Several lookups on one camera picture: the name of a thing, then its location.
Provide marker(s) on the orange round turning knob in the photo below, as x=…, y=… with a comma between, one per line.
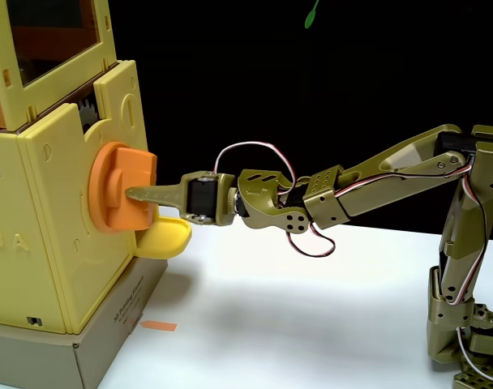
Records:
x=125, y=178

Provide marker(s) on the yellow dispensing tray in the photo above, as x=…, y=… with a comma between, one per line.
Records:
x=165, y=243

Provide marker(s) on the yellow toy vending machine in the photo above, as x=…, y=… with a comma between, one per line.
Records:
x=48, y=227

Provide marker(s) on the brown cardboard box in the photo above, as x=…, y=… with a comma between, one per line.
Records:
x=100, y=348

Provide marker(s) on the orange arrow tape marker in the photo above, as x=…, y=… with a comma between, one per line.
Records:
x=159, y=325

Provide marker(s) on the green leaf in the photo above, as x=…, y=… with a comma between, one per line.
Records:
x=310, y=18

